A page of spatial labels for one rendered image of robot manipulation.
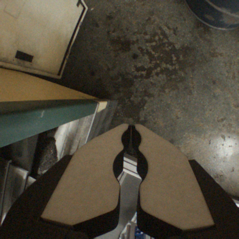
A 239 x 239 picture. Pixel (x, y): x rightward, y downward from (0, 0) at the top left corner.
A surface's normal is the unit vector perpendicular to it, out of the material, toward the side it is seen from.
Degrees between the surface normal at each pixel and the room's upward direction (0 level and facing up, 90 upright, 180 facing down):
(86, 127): 0
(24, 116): 90
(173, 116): 0
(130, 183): 0
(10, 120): 90
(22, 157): 24
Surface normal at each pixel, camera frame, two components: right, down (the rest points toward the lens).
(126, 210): -0.09, 0.10
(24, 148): -0.22, 0.47
